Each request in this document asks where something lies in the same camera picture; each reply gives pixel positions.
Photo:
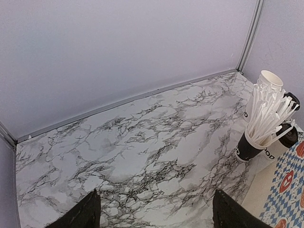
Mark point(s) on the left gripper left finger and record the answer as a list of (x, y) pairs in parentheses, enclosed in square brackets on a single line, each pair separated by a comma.
[(85, 214)]

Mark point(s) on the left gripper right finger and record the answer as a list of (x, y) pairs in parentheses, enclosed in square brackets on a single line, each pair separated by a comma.
[(227, 213)]

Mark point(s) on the blue checkered paper bag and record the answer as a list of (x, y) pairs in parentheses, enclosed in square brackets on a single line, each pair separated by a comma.
[(276, 195)]

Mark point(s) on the black cup holding straws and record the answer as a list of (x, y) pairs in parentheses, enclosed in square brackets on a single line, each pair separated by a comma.
[(247, 149)]

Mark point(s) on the white wrapped straws bundle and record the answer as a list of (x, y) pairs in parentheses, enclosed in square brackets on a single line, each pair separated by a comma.
[(269, 110)]

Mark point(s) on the stack of white paper cups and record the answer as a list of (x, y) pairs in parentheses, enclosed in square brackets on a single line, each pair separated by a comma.
[(267, 82)]

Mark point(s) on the left aluminium frame post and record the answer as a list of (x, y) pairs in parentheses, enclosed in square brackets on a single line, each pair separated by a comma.
[(7, 136)]

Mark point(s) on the aluminium frame post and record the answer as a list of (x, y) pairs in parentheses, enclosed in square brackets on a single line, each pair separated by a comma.
[(7, 136), (250, 35)]

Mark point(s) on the right aluminium frame post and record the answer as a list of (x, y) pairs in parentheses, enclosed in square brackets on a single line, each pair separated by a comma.
[(250, 35)]

